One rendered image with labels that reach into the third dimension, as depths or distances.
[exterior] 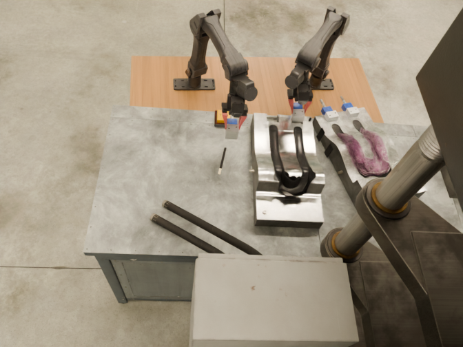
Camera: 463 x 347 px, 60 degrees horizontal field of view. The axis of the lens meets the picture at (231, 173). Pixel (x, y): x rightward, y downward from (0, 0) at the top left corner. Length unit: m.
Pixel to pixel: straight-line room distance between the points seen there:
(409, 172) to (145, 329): 1.76
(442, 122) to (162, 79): 1.56
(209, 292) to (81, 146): 2.13
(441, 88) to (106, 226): 1.25
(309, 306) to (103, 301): 1.65
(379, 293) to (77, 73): 2.69
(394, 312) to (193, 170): 0.97
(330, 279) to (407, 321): 0.30
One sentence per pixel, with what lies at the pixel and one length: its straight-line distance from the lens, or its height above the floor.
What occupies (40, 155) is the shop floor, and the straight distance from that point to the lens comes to 2.81.
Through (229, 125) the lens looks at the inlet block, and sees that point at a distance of 1.61.
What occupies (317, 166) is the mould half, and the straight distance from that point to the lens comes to 1.62.
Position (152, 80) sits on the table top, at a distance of 1.99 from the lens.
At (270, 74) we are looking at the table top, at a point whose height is 0.80.
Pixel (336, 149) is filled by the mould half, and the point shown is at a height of 0.88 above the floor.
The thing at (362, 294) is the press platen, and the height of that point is 1.29.
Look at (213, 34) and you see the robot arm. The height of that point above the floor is 1.23.
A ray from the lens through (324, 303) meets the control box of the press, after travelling 0.80.
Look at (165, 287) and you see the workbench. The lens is 2.00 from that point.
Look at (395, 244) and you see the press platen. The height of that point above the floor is 1.54.
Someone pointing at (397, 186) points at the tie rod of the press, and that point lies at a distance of 0.79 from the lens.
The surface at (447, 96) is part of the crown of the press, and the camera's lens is 0.60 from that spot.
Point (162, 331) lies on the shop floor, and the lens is 2.25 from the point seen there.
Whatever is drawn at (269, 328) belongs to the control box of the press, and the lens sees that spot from 0.76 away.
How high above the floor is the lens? 2.21
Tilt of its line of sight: 57 degrees down
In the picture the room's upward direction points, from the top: 12 degrees clockwise
